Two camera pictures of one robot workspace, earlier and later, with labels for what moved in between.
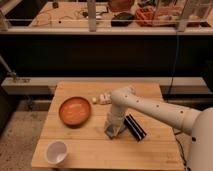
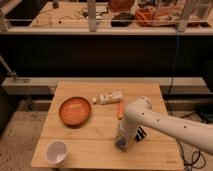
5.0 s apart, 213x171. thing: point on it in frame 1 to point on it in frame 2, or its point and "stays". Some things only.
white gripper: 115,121 to 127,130
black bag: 123,19 stays
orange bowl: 75,111 stays
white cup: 57,152 stays
